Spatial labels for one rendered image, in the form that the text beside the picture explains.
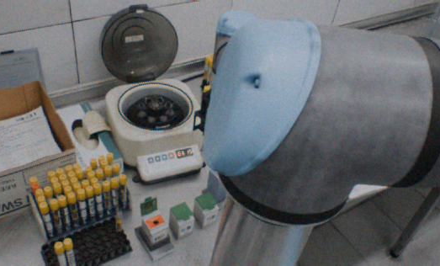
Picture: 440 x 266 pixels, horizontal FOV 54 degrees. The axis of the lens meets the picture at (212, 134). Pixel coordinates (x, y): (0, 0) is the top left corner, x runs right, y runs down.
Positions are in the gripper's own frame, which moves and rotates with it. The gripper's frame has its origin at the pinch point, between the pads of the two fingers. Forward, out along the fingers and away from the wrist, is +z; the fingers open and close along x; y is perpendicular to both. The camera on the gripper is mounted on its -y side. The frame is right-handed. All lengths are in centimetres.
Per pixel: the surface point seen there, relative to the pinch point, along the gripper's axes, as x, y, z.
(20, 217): -20.4, 41.4, 15.1
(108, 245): -1.4, 29.1, 12.8
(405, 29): -28, -131, 15
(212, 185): -0.1, 2.0, 9.0
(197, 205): 2.3, 8.3, 9.9
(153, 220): 1.8, 19.9, 7.4
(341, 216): -5, -100, 103
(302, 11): -43, -74, 1
